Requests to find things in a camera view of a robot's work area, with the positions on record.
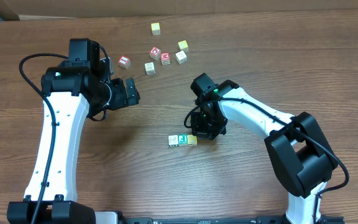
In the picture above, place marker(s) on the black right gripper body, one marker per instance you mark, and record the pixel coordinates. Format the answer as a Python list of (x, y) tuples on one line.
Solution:
[(206, 129)]

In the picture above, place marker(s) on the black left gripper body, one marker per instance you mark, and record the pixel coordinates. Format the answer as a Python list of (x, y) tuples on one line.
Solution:
[(126, 93)]

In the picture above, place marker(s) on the blue X letter block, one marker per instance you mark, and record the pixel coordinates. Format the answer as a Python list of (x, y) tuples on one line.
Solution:
[(192, 140)]

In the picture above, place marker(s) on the green F letter block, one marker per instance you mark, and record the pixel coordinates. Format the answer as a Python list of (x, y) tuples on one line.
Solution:
[(182, 139)]

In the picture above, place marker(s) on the red I letter block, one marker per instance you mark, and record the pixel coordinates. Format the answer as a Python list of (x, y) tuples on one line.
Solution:
[(124, 62)]

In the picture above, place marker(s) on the wooden block red side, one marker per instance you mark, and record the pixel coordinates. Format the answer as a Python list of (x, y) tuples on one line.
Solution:
[(149, 68)]

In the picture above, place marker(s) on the green B letter block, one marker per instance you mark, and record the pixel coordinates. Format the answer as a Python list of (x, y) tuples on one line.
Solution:
[(173, 141)]

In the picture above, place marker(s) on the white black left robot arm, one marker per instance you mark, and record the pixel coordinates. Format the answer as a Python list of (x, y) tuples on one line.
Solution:
[(79, 88)]

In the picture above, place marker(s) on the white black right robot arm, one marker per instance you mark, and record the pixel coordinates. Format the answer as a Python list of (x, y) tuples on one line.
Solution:
[(300, 155)]

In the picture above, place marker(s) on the red G letter block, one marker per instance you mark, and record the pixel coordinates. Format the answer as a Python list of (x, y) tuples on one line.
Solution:
[(155, 53)]

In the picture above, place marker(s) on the red M letter block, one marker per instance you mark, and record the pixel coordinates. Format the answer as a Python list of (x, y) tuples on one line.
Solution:
[(165, 58)]

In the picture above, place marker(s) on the wooden number 3 block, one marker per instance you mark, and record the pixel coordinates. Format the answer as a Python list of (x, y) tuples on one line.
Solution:
[(181, 57)]

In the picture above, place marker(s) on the far yellow letter block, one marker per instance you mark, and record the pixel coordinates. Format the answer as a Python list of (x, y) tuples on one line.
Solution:
[(155, 28)]

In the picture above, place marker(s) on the yellow G letter block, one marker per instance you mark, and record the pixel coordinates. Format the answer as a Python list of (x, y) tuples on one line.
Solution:
[(183, 45)]

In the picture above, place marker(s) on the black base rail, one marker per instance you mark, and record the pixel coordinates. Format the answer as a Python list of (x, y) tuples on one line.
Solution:
[(216, 220)]

